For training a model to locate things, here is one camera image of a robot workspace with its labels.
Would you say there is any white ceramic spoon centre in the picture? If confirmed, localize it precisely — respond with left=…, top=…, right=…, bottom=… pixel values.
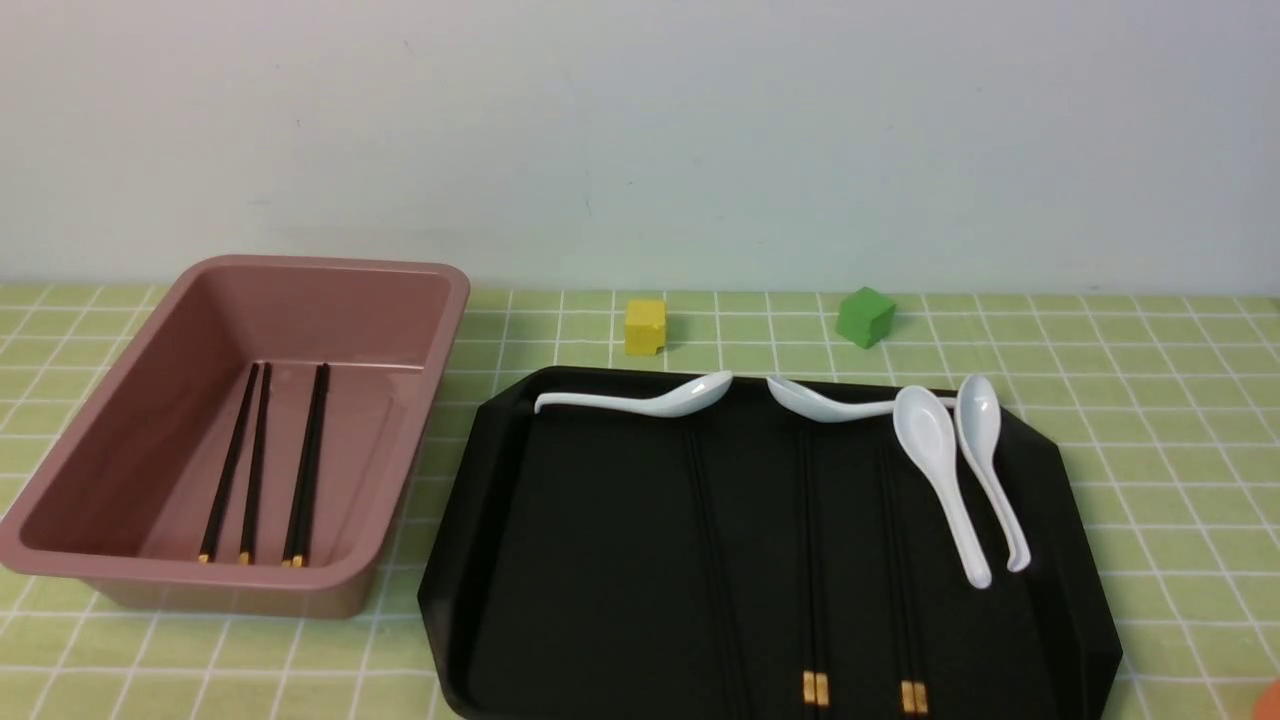
left=765, top=375, right=896, bottom=424

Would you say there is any black chopstick gold tip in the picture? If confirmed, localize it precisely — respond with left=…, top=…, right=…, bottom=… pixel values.
left=197, top=363, right=261, bottom=564
left=239, top=363, right=273, bottom=566
left=292, top=363, right=332, bottom=568
left=282, top=363, right=326, bottom=568

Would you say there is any orange object at corner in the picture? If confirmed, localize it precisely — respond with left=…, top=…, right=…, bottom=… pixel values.
left=1251, top=680, right=1280, bottom=720

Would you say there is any black octagonal tray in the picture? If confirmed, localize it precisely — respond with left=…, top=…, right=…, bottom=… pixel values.
left=419, top=366, right=1124, bottom=719

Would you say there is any yellow wooden cube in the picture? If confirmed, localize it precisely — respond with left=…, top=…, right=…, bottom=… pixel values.
left=623, top=299, right=667, bottom=357

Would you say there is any white ceramic spoon large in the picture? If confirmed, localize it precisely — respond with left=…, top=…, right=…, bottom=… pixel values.
left=892, top=386, right=992, bottom=589

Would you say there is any black chopstick gold band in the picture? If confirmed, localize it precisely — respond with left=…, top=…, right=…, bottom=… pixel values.
left=887, top=443, right=931, bottom=719
left=876, top=441, right=920, bottom=719
left=803, top=433, right=832, bottom=719
left=796, top=430, right=820, bottom=719

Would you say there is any pink rectangular plastic bin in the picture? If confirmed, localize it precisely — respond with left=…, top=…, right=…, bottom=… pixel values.
left=3, top=255, right=470, bottom=618

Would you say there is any white ceramic spoon far right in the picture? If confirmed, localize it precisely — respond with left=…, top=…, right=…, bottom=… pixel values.
left=954, top=374, right=1032, bottom=573

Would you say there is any green wooden cube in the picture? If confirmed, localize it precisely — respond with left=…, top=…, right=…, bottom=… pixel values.
left=835, top=287, right=897, bottom=348

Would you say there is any white ceramic spoon far left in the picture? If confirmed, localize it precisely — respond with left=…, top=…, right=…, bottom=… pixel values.
left=534, top=372, right=735, bottom=419

